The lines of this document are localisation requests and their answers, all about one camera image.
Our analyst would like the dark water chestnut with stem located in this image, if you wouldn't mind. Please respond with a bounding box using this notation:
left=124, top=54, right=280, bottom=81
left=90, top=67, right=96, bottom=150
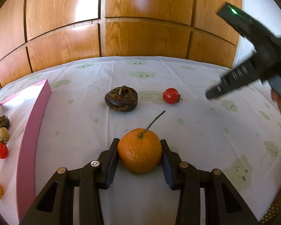
left=105, top=87, right=139, bottom=112

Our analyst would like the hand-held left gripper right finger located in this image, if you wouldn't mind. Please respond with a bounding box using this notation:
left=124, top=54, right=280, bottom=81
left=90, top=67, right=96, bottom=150
left=160, top=139, right=259, bottom=225

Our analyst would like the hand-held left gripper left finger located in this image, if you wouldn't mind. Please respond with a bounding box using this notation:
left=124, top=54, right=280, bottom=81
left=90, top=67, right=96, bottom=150
left=20, top=138, right=120, bottom=225

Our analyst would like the white cloud-print tablecloth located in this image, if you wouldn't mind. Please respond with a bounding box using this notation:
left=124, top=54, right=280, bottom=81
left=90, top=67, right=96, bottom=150
left=0, top=56, right=281, bottom=225

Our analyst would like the brown woven mat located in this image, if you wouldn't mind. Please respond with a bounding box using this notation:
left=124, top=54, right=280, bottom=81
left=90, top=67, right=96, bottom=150
left=260, top=176, right=281, bottom=225

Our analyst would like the orange mandarin with green stem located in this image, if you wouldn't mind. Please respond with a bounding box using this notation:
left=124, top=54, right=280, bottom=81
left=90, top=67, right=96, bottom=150
left=117, top=110, right=166, bottom=173

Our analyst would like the pink shallow box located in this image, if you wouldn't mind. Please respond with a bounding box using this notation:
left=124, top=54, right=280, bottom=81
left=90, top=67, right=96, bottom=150
left=0, top=79, right=52, bottom=219

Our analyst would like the red cherry tomato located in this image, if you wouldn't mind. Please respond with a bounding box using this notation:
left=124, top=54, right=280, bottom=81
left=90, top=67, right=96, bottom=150
left=162, top=88, right=182, bottom=104
left=0, top=139, right=8, bottom=160

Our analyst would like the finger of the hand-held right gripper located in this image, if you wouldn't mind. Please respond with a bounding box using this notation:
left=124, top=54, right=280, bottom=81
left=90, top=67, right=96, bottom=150
left=206, top=56, right=260, bottom=100

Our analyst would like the wooden wardrobe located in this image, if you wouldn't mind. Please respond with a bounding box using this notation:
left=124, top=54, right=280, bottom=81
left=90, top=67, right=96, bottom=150
left=0, top=0, right=243, bottom=96

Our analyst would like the smooth dark water chestnut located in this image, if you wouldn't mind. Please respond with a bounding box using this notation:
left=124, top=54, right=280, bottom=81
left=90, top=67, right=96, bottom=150
left=0, top=115, right=10, bottom=133

